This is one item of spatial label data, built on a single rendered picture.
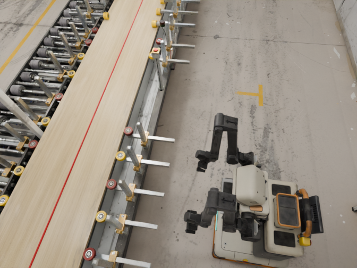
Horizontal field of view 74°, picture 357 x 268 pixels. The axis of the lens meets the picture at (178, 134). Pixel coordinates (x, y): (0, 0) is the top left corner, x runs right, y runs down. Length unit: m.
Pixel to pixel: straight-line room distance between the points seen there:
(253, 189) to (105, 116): 1.50
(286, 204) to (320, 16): 4.11
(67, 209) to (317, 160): 2.74
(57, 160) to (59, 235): 0.61
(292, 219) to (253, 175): 0.62
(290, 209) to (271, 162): 1.23
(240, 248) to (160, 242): 0.81
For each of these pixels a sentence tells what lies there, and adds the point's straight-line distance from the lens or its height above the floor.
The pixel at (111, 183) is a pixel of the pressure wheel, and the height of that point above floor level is 0.91.
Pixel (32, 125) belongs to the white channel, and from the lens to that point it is 2.42.
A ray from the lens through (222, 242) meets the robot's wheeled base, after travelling 2.44.
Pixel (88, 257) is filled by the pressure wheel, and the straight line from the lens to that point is 1.91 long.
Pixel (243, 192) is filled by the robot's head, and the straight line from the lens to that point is 1.43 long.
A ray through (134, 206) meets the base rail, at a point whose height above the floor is 0.70.
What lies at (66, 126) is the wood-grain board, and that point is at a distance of 2.42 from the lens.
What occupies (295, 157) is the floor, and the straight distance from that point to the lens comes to 3.25.
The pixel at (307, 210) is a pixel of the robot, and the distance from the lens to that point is 1.91.
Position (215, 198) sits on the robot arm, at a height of 1.63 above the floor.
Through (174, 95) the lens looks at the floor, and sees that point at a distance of 3.55.
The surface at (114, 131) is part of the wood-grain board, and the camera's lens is 2.21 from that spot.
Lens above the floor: 2.68
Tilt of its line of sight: 58 degrees down
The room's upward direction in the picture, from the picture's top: 5 degrees counter-clockwise
